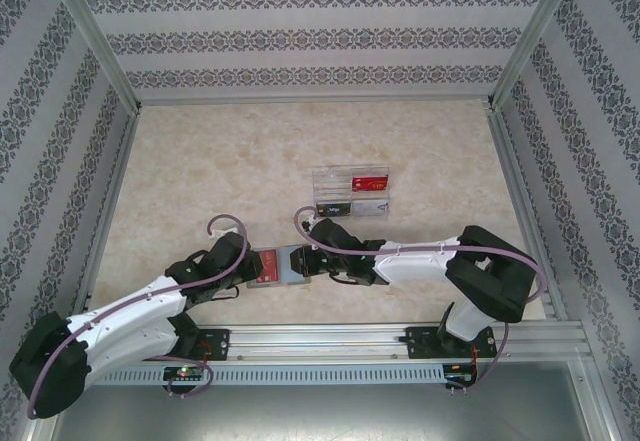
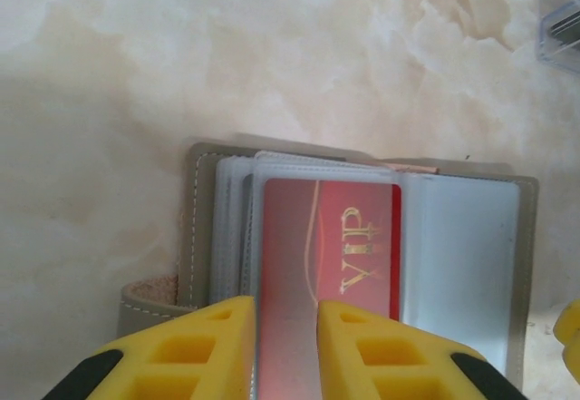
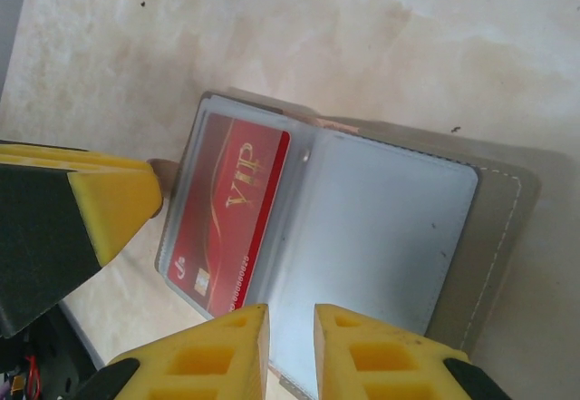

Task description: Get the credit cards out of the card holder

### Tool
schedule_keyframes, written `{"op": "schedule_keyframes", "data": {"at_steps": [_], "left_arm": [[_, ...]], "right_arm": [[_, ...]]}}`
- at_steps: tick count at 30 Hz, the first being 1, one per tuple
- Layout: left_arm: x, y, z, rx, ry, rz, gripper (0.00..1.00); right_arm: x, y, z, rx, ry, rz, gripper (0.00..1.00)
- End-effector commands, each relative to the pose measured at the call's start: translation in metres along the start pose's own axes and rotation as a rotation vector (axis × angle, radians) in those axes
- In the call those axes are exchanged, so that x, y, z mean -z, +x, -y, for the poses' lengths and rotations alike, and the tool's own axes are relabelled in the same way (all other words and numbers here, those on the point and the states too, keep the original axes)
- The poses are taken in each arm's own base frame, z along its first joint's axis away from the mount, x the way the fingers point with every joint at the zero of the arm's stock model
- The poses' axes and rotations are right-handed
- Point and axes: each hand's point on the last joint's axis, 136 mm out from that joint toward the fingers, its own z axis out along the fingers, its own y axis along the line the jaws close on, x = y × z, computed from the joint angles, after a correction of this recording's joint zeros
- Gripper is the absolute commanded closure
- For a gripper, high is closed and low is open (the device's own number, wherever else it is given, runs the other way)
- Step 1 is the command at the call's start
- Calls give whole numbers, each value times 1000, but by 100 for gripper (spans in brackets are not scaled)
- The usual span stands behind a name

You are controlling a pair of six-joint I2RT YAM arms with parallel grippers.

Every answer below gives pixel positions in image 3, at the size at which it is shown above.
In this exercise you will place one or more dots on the red VIP card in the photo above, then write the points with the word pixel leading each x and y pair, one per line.
pixel 226 200

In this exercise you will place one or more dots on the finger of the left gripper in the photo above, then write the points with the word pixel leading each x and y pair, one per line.
pixel 68 159
pixel 45 237

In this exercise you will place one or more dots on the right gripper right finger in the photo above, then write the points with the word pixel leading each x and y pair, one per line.
pixel 385 363

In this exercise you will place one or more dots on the grey card holder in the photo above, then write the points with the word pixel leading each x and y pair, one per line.
pixel 385 237

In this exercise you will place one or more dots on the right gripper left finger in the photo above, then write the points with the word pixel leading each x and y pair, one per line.
pixel 204 363

